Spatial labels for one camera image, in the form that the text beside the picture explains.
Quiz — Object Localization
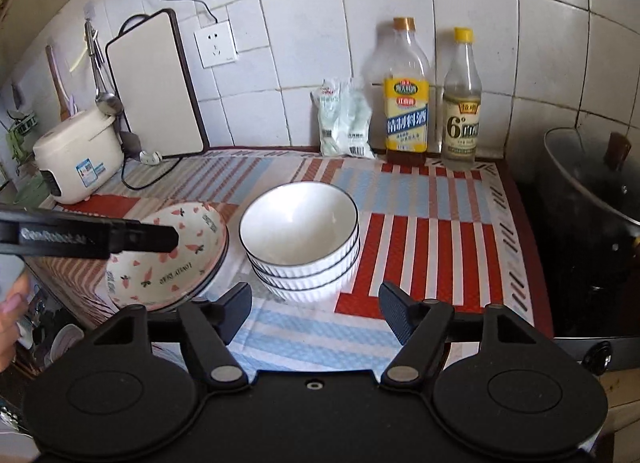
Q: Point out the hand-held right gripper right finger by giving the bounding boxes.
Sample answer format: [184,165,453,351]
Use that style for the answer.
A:
[378,281,551,389]

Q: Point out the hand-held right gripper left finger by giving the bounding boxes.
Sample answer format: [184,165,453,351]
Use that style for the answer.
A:
[85,281,253,391]

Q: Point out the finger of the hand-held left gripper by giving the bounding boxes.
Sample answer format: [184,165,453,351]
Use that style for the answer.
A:
[111,220,180,257]

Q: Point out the pink rabbit print plate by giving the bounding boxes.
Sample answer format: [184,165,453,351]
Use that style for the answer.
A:
[105,201,227,312]

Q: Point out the white ribbed bowl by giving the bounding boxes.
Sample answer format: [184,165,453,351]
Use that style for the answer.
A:
[245,238,362,290]
[252,255,360,305]
[239,182,361,275]

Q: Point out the person's left hand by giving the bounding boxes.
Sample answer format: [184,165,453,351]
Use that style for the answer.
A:
[0,270,32,371]

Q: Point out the striped tablecloth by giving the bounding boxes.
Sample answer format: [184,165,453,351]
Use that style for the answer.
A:
[50,146,556,374]

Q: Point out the white rice cooker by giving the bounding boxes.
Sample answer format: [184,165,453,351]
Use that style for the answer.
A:
[32,108,126,206]

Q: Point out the wooden spatula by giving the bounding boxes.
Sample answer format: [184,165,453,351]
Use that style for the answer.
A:
[45,44,72,121]

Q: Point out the metal ladle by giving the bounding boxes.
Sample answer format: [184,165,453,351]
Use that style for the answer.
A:
[84,20,123,116]

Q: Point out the white cutting board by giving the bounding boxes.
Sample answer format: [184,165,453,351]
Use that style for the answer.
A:
[105,8,210,158]

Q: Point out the black cooking pot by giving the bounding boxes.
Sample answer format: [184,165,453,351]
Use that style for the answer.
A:
[520,153,640,339]
[510,163,640,374]

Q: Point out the white salt bag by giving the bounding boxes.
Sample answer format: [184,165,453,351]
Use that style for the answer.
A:
[311,77,376,159]

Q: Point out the yellow label cooking wine bottle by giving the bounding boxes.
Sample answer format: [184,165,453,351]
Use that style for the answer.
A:
[382,16,431,164]

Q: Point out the yellow cap vinegar bottle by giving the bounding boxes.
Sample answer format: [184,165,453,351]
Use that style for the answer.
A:
[441,27,483,169]

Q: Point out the glass pot lid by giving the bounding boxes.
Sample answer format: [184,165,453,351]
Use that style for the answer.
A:
[544,127,640,226]

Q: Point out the black appliance cord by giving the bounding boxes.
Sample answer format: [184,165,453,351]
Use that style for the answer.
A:
[120,153,183,192]

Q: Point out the white wall socket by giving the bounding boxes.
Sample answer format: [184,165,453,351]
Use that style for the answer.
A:
[193,20,240,69]

